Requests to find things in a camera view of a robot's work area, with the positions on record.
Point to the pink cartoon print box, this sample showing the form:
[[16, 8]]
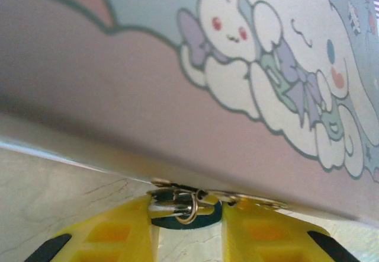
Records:
[[177, 96]]

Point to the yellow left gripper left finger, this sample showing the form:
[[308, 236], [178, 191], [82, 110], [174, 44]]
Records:
[[118, 235]]

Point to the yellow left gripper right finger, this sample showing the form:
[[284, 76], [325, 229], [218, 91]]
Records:
[[266, 232]]

